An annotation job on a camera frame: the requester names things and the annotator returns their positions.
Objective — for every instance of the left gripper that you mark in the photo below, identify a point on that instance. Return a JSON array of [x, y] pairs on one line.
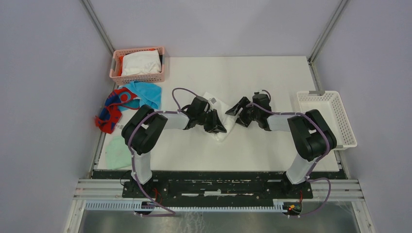
[[215, 125]]

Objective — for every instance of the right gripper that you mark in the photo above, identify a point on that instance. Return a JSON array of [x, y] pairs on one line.
[[242, 103]]

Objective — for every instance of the white towel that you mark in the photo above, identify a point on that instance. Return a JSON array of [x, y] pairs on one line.
[[141, 62], [227, 120]]

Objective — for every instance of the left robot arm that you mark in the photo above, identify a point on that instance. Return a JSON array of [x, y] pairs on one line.
[[143, 130]]

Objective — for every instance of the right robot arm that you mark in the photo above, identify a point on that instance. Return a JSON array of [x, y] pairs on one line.
[[312, 136]]

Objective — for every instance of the white plastic basket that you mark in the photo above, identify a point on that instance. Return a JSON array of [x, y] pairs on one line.
[[331, 107]]

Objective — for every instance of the pink plastic basket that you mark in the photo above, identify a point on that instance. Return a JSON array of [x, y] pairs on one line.
[[116, 66]]

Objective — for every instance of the white towel in basket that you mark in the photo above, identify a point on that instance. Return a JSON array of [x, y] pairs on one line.
[[141, 62]]

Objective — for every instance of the mint green towel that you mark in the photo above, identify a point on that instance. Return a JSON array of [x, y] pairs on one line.
[[117, 154]]

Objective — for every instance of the red and blue towel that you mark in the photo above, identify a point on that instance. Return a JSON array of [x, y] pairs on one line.
[[111, 113]]

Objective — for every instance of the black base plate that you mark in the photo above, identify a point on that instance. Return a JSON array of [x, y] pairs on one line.
[[222, 189]]

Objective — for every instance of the white slotted cable duct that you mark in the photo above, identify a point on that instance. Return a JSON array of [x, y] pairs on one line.
[[130, 205]]

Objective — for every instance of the aluminium frame rails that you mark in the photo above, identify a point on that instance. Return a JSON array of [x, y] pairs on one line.
[[338, 191]]

